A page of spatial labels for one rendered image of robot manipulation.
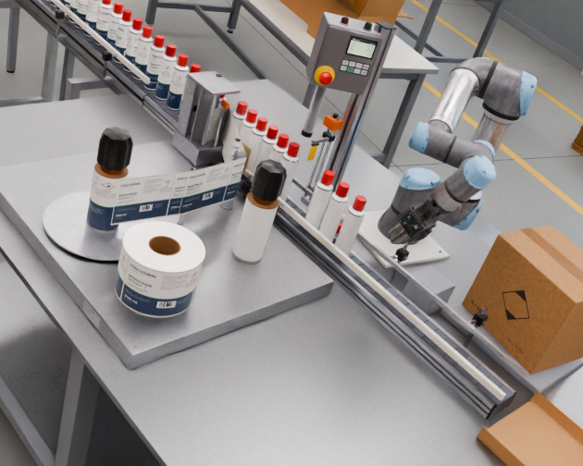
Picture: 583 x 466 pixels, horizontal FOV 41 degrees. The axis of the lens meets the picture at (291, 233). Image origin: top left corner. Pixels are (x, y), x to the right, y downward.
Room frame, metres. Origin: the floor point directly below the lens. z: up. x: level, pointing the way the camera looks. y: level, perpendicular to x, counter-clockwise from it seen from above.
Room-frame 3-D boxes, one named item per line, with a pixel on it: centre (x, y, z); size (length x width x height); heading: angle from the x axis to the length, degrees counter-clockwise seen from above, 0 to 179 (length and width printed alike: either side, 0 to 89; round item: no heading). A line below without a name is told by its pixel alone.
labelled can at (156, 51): (2.58, 0.67, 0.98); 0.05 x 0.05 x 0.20
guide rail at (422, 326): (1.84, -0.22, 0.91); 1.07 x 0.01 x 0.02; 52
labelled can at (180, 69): (2.49, 0.55, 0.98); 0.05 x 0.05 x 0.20
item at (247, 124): (2.24, 0.24, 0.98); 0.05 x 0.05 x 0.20
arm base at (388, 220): (2.23, -0.34, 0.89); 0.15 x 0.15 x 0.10
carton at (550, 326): (1.89, -0.74, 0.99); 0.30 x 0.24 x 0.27; 42
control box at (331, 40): (2.18, 0.02, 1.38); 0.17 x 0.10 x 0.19; 107
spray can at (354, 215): (1.93, -0.16, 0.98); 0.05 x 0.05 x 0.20
